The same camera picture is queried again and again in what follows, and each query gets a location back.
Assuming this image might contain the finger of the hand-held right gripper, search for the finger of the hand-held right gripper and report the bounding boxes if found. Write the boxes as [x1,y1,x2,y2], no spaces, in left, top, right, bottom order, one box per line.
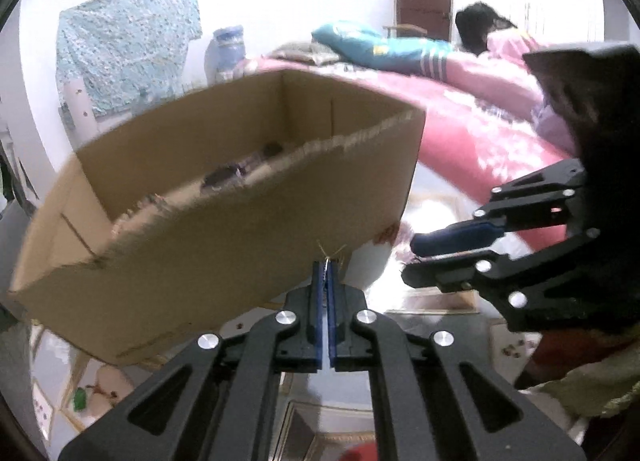
[410,157,588,258]
[401,227,602,333]

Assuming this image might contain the fruit print tablecloth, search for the fruit print tablecloth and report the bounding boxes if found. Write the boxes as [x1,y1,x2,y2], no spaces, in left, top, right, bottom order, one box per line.
[30,181,551,461]

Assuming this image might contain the blue floral cloth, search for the blue floral cloth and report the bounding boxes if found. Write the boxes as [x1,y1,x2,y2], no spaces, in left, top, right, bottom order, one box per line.
[56,0,203,116]

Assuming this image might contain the person's right forearm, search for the person's right forearm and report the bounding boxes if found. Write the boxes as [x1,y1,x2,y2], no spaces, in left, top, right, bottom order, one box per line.
[540,341,640,419]

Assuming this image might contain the wooden chair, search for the wooden chair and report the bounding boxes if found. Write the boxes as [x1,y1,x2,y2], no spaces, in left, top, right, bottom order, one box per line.
[382,23,428,38]

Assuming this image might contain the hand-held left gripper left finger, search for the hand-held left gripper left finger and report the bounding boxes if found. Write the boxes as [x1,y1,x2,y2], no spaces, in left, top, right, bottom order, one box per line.
[59,261,326,461]

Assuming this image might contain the blue water jug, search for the blue water jug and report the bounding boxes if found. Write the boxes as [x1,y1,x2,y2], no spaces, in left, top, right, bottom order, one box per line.
[205,27,247,84]

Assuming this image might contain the brown cardboard box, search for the brown cardboard box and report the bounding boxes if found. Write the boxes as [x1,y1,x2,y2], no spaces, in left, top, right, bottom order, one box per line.
[7,70,427,367]

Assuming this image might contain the teal pillow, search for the teal pillow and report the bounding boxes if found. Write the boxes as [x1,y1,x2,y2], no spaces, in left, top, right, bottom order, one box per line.
[311,20,453,76]

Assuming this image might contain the brown patterned pillow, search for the brown patterned pillow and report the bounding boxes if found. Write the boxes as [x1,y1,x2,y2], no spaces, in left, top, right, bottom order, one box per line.
[272,41,343,66]

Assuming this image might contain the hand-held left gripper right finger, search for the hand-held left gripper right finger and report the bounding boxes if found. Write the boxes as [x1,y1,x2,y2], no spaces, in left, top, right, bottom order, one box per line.
[326,266,586,461]

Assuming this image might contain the white floral tube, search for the white floral tube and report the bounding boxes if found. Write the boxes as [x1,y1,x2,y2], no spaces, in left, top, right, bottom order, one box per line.
[59,81,96,152]

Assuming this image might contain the pink digital watch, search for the pink digital watch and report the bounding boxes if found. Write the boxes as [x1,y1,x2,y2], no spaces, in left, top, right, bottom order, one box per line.
[200,151,281,192]

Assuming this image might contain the dark red wooden panel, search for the dark red wooden panel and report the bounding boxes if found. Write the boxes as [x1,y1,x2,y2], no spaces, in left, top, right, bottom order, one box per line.
[512,331,601,389]

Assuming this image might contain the lilac quilt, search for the lilac quilt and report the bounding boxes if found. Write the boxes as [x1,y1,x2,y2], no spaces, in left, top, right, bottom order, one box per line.
[530,101,576,152]

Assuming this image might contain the small silver hair clip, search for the small silver hair clip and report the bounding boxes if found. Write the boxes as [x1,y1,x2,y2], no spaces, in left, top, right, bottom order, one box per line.
[318,240,347,292]

